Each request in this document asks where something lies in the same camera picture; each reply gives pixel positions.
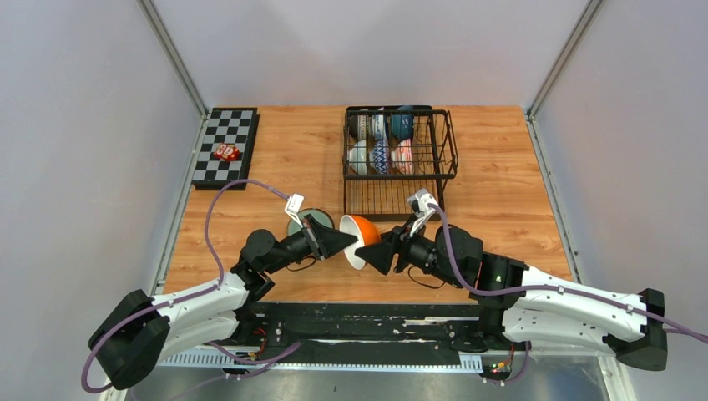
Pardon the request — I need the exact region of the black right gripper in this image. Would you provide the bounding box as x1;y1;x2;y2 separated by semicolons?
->
357;214;464;289

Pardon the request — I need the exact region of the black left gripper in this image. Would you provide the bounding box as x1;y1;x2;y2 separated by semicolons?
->
265;215;357;276

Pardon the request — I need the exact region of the white orange bowl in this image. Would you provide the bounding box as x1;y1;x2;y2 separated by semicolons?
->
339;215;381;270

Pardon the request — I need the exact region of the black wire dish rack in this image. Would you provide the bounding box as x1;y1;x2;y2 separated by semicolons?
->
342;104;458;221

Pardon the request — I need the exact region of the orange floral pattern bowl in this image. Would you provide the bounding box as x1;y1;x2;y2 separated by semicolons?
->
391;139;415;175

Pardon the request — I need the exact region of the teal dashed pattern bowl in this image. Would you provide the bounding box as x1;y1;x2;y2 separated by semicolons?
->
347;140;368;175

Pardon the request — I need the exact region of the orange geometric pattern bowl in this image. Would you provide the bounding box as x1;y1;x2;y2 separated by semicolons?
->
370;140;391;175

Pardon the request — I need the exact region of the beige interior bowl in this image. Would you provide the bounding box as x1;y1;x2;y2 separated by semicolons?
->
346;110;370;141

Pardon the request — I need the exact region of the white blue striped bowl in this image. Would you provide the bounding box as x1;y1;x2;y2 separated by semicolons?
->
369;107;388;141

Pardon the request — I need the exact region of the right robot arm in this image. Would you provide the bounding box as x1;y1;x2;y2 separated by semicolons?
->
354;225;668;371

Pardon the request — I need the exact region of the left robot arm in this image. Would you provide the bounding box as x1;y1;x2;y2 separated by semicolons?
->
88;216;358;390

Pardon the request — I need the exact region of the red owl toy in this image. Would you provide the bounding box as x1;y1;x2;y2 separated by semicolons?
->
213;143;241;162

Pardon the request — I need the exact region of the black white chessboard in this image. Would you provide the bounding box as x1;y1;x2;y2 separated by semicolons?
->
192;107;260;190

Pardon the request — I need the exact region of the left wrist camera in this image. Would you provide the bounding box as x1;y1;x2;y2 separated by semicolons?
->
284;193;305;227

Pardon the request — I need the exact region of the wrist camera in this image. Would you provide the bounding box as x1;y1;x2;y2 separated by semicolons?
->
284;193;305;227
407;188;439;237

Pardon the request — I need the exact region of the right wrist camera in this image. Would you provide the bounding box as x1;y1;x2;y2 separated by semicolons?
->
407;188;439;237

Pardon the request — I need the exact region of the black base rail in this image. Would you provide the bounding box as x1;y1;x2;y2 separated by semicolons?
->
165;301;554;374

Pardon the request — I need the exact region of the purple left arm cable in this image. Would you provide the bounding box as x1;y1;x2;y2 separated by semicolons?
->
81;179;302;395

